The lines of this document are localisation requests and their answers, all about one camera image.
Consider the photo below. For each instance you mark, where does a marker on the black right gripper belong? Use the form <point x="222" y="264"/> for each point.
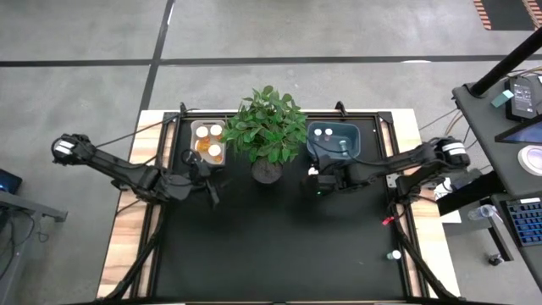
<point x="326" y="184"/>

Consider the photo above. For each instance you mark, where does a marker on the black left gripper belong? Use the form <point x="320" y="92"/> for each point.
<point x="198" y="169"/>

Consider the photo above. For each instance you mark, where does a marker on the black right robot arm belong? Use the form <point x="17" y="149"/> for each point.
<point x="402" y="163"/>

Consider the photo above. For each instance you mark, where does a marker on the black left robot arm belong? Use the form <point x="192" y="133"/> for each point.
<point x="118" y="167"/>

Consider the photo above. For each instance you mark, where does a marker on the white plastic bin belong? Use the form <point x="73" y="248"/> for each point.
<point x="193" y="134"/>

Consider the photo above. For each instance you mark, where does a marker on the blue plastic bin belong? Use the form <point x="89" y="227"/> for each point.
<point x="351" y="131"/>

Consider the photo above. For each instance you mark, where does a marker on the small red tag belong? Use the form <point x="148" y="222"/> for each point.
<point x="386" y="220"/>

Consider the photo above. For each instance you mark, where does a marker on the green potted plant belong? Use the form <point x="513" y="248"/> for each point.
<point x="267" y="131"/>

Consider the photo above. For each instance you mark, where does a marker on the black table mat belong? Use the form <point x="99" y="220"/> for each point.
<point x="262" y="262"/>

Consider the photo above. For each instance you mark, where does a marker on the clear plastic water bottle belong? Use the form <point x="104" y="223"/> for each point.
<point x="482" y="212"/>

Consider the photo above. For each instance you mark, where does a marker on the dark grey side desk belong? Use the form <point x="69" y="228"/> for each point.
<point x="487" y="140"/>

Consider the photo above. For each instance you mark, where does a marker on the black caster wheel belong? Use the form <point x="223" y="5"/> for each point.
<point x="494" y="259"/>

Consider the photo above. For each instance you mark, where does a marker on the small teal box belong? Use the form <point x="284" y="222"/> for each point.
<point x="502" y="98"/>

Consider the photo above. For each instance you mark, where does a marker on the backlit keyboard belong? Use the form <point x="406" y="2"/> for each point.
<point x="527" y="222"/>

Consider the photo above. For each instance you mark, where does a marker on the grey metal desk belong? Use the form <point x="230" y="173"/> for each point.
<point x="17" y="237"/>

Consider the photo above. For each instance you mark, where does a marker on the dark tablet screen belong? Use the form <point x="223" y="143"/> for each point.
<point x="527" y="133"/>

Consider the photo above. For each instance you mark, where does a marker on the blue glowing device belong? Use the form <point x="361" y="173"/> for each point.
<point x="8" y="182"/>

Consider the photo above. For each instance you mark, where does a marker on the white round disc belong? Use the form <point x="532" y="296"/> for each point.
<point x="533" y="160"/>

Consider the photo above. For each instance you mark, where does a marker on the black power adapter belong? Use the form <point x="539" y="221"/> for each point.
<point x="523" y="97"/>

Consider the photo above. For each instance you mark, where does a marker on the black pole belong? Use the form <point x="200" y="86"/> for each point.
<point x="508" y="63"/>

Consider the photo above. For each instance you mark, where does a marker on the black mat orange striped edge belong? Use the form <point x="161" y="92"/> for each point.
<point x="508" y="14"/>

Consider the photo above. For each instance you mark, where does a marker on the black aluminium table frame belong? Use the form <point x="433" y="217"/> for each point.
<point x="372" y="115"/>

